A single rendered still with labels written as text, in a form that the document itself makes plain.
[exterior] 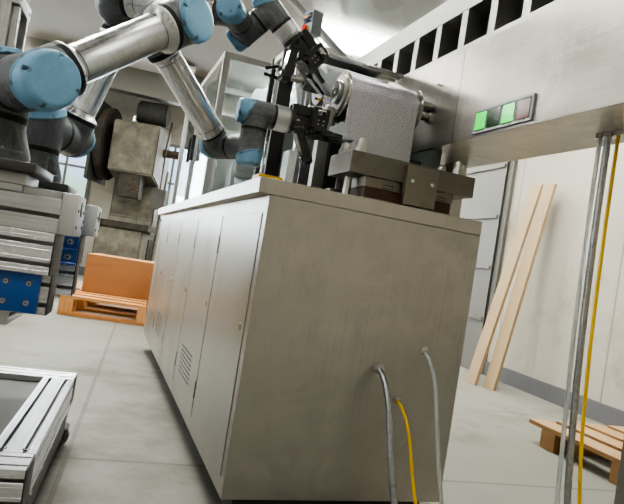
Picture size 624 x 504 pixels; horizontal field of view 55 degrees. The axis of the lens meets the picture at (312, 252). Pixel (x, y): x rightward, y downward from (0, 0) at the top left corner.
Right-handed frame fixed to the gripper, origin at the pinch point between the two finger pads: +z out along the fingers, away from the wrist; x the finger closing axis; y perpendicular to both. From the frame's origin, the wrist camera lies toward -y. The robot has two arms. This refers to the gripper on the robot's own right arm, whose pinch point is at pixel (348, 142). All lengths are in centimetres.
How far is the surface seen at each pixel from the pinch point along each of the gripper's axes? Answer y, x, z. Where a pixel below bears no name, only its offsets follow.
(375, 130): 5.5, -0.3, 8.1
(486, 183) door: 58, 289, 257
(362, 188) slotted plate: -15.5, -17.4, -0.8
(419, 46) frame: 45, 24, 31
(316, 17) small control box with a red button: 59, 58, 1
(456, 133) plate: 7.8, -11.5, 30.0
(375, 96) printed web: 15.8, -0.2, 6.4
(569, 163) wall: 65, 186, 254
